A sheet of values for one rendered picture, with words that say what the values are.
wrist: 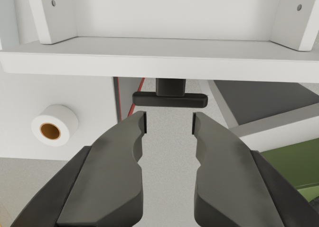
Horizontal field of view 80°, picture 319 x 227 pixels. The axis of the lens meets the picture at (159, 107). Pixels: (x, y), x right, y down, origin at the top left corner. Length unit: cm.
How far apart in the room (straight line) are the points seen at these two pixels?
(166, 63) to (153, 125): 115
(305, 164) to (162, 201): 151
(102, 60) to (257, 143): 36
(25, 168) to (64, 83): 159
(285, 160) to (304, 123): 8
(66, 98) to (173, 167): 123
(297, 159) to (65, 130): 43
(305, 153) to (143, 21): 37
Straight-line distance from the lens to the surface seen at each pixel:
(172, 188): 170
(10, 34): 39
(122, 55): 16
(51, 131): 43
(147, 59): 15
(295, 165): 43
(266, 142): 45
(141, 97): 19
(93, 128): 42
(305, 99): 58
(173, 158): 147
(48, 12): 22
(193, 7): 24
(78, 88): 38
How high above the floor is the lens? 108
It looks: 62 degrees down
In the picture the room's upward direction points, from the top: 174 degrees counter-clockwise
